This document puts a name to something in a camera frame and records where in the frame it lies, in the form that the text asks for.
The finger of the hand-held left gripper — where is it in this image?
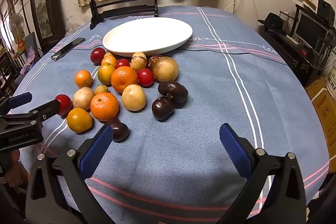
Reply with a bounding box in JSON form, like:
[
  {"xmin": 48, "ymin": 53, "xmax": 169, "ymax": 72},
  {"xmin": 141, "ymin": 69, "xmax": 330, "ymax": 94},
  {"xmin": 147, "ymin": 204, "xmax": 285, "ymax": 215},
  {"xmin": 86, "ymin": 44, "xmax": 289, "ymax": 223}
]
[
  {"xmin": 0, "ymin": 92, "xmax": 32, "ymax": 114},
  {"xmin": 0, "ymin": 99, "xmax": 61, "ymax": 136}
]

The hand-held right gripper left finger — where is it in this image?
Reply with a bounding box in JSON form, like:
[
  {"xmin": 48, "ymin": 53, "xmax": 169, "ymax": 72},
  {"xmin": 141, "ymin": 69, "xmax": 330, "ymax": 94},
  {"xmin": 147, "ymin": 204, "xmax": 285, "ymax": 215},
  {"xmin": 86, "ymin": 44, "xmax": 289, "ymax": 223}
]
[{"xmin": 25, "ymin": 124, "xmax": 116, "ymax": 224}]

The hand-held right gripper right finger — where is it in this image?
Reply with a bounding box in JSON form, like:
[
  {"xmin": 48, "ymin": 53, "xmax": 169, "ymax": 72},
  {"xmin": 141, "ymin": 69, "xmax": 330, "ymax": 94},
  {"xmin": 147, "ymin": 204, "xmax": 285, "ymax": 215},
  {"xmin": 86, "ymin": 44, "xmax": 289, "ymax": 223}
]
[{"xmin": 218, "ymin": 123, "xmax": 309, "ymax": 224}]

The red plum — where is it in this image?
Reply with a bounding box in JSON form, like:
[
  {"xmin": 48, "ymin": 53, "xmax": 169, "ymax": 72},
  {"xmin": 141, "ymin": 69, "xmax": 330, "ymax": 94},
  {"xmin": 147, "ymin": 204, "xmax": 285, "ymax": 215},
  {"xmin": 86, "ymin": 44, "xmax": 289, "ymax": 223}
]
[
  {"xmin": 138, "ymin": 68, "xmax": 155, "ymax": 87},
  {"xmin": 90, "ymin": 47, "xmax": 106, "ymax": 65},
  {"xmin": 54, "ymin": 94, "xmax": 73, "ymax": 116},
  {"xmin": 115, "ymin": 59, "xmax": 131, "ymax": 69}
]

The dark purple plum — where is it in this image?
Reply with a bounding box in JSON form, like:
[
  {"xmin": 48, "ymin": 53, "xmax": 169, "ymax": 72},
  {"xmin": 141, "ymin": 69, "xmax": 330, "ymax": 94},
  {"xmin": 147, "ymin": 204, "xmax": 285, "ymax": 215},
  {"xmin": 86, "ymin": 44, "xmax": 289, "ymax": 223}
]
[{"xmin": 106, "ymin": 117, "xmax": 130, "ymax": 142}]

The yellow-orange mandarin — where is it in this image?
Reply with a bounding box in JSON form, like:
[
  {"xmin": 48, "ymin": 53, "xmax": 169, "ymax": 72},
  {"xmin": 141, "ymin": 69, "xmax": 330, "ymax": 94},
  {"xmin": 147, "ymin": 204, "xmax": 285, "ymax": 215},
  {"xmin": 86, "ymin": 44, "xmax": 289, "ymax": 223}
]
[{"xmin": 66, "ymin": 107, "xmax": 93, "ymax": 133}]

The tan passion fruit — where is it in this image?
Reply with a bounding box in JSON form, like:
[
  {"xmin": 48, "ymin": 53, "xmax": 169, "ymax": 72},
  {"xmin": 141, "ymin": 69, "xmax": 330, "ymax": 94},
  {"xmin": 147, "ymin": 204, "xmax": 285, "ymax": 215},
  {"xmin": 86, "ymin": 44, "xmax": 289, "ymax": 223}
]
[
  {"xmin": 72, "ymin": 87, "xmax": 95, "ymax": 111},
  {"xmin": 152, "ymin": 56, "xmax": 179, "ymax": 82}
]

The large orange mandarin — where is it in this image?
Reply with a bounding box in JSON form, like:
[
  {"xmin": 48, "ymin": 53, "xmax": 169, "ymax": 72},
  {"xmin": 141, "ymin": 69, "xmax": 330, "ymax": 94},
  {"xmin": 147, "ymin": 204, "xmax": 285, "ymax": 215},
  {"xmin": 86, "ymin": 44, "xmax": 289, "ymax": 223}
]
[
  {"xmin": 90, "ymin": 92, "xmax": 120, "ymax": 122},
  {"xmin": 111, "ymin": 66, "xmax": 139, "ymax": 93}
]

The small orange mandarin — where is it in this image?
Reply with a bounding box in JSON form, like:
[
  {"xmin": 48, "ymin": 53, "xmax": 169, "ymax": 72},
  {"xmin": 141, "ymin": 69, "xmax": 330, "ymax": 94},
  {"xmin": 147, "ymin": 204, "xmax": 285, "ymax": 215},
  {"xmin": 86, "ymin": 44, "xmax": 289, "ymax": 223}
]
[
  {"xmin": 101, "ymin": 55, "xmax": 117, "ymax": 67},
  {"xmin": 75, "ymin": 70, "xmax": 93, "ymax": 88}
]

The yellow passion fruit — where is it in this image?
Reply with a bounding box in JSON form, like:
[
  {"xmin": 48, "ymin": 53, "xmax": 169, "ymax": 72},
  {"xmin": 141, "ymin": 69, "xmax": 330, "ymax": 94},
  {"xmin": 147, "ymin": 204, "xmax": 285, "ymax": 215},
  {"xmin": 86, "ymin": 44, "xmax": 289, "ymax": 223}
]
[{"xmin": 121, "ymin": 84, "xmax": 147, "ymax": 112}]

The green-yellow mandarin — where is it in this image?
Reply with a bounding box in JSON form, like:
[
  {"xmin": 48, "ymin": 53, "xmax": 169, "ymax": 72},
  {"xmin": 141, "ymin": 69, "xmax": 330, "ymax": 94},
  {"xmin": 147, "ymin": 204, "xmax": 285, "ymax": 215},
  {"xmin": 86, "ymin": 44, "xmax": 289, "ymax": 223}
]
[{"xmin": 98, "ymin": 63, "xmax": 116, "ymax": 84}]

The dark purple passion fruit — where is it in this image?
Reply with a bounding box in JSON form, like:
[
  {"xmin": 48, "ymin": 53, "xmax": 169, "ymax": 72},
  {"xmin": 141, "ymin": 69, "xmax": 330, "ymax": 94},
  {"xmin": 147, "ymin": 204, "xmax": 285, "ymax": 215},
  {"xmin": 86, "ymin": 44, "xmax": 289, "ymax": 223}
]
[
  {"xmin": 158, "ymin": 81, "xmax": 189, "ymax": 109},
  {"xmin": 151, "ymin": 96, "xmax": 175, "ymax": 120}
]

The pale striped round fruit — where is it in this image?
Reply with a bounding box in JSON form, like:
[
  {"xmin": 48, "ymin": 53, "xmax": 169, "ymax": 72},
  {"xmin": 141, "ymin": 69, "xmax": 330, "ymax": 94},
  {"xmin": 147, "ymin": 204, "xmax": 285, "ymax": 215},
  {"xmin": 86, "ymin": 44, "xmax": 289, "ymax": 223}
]
[{"xmin": 130, "ymin": 52, "xmax": 147, "ymax": 73}]

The dark red-brown round fruit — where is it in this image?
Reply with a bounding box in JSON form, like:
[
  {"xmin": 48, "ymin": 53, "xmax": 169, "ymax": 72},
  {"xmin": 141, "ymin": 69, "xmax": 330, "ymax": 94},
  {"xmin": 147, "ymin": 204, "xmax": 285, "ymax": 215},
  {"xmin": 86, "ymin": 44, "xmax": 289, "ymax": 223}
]
[{"xmin": 146, "ymin": 55, "xmax": 163, "ymax": 69}]

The white oval plate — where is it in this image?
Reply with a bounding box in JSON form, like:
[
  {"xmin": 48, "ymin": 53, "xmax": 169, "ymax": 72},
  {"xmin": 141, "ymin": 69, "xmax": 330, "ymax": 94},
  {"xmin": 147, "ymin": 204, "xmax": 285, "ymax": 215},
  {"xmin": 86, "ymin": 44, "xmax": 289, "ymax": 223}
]
[{"xmin": 102, "ymin": 17, "xmax": 193, "ymax": 58}]

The person's left hand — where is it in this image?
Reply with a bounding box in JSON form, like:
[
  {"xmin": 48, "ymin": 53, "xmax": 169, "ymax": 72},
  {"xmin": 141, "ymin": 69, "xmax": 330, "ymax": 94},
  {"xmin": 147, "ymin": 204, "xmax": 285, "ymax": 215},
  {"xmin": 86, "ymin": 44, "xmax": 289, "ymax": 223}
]
[{"xmin": 4, "ymin": 149, "xmax": 29, "ymax": 188}]

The purple cloth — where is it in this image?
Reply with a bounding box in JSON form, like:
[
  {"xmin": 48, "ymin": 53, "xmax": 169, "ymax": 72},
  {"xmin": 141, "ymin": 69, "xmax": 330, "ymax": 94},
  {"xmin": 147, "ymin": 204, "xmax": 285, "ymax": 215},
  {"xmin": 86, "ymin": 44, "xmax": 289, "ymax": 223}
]
[{"xmin": 22, "ymin": 47, "xmax": 36, "ymax": 73}]

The blue striped tablecloth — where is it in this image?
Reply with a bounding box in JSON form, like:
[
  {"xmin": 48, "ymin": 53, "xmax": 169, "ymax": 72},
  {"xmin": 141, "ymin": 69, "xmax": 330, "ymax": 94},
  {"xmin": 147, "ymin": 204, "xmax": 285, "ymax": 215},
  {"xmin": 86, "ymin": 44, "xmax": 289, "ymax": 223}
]
[{"xmin": 8, "ymin": 5, "xmax": 330, "ymax": 224}]

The dark chair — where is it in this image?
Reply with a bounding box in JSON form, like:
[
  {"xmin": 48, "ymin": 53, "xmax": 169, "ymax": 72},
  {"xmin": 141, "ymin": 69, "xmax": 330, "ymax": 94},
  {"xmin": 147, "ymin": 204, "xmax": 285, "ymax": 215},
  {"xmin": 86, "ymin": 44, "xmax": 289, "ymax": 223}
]
[{"xmin": 25, "ymin": 32, "xmax": 42, "ymax": 64}]

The black smartphone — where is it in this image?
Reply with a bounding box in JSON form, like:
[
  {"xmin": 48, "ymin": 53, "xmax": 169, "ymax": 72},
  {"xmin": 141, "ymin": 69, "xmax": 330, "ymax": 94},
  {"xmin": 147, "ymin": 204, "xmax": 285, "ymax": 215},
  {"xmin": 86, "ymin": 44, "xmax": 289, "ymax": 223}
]
[{"xmin": 51, "ymin": 38, "xmax": 87, "ymax": 61}]

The white standing fan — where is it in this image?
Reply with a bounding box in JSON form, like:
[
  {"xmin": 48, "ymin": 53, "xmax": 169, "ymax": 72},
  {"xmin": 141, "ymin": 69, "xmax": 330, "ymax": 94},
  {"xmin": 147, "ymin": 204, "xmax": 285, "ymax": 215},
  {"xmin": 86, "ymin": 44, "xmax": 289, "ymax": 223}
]
[{"xmin": 8, "ymin": 13, "xmax": 27, "ymax": 46}]

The clear plastic bag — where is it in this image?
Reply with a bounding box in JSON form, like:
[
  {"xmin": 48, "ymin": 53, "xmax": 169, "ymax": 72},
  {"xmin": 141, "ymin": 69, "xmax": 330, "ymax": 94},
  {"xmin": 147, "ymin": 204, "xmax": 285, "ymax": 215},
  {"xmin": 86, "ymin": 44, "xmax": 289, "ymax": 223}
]
[{"xmin": 66, "ymin": 19, "xmax": 82, "ymax": 35}]

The dark wood framed painting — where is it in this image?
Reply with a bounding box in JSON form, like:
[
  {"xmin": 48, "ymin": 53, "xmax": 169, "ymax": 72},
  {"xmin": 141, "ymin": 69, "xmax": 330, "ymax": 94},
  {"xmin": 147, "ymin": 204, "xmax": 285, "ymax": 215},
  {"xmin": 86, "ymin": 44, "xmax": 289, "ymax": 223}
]
[{"xmin": 29, "ymin": 0, "xmax": 66, "ymax": 50}]

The large cardboard box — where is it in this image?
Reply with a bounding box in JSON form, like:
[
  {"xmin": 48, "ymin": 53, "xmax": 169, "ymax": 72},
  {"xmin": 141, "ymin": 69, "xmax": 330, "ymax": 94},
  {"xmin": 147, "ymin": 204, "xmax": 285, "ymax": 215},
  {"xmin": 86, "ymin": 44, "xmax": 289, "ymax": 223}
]
[{"xmin": 311, "ymin": 90, "xmax": 336, "ymax": 172}]

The small cardboard box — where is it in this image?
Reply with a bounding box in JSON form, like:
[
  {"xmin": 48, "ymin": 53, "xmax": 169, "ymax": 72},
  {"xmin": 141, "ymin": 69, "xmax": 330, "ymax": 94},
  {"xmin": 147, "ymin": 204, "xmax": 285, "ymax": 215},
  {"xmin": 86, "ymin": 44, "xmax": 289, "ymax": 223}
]
[{"xmin": 306, "ymin": 77, "xmax": 327, "ymax": 98}]

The black computer desk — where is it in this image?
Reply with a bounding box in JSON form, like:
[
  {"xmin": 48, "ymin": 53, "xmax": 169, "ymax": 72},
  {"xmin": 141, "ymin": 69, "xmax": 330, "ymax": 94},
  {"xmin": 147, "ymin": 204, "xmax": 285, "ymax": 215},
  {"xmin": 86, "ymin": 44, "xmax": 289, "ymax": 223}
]
[{"xmin": 259, "ymin": 4, "xmax": 336, "ymax": 88}]

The black hat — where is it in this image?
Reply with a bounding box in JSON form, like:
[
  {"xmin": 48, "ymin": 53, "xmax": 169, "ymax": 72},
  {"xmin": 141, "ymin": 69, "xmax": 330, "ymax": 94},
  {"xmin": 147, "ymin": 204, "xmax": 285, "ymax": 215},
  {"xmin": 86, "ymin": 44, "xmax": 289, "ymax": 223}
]
[{"xmin": 257, "ymin": 12, "xmax": 285, "ymax": 29}]

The black computer monitor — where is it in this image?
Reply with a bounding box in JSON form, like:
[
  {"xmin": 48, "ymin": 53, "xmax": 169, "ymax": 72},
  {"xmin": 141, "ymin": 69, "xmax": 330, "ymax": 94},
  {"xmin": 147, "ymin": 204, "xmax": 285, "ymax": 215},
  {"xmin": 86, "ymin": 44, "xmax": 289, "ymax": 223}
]
[{"xmin": 293, "ymin": 13, "xmax": 330, "ymax": 50}]

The white cushion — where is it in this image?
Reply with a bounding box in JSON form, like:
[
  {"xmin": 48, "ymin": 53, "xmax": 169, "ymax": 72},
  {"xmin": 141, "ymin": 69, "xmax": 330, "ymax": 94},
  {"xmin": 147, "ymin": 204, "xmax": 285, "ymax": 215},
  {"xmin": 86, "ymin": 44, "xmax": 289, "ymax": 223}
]
[{"xmin": 159, "ymin": 0, "xmax": 218, "ymax": 8}]

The long wooden box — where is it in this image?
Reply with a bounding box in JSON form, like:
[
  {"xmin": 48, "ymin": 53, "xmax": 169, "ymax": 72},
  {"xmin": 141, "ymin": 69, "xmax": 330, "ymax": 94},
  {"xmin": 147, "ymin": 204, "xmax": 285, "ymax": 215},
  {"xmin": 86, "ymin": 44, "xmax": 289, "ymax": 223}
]
[{"xmin": 297, "ymin": 0, "xmax": 317, "ymax": 10}]

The black speaker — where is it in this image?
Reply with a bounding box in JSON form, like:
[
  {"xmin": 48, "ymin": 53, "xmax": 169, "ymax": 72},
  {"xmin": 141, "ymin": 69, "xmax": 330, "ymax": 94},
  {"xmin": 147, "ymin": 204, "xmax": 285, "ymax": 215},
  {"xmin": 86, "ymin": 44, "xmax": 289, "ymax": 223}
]
[{"xmin": 316, "ymin": 0, "xmax": 335, "ymax": 22}]

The thin black cable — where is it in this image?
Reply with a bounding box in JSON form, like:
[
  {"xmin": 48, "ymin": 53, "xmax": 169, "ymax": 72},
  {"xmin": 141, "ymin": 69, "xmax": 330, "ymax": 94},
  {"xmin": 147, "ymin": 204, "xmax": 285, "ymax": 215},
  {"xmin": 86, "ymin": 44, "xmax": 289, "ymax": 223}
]
[{"xmin": 52, "ymin": 44, "xmax": 286, "ymax": 64}]

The white power cable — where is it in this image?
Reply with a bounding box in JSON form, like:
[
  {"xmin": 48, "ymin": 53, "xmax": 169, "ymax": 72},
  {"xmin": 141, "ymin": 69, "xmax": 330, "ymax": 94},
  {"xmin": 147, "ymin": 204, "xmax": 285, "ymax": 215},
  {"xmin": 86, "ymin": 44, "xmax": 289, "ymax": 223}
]
[{"xmin": 224, "ymin": 0, "xmax": 246, "ymax": 12}]

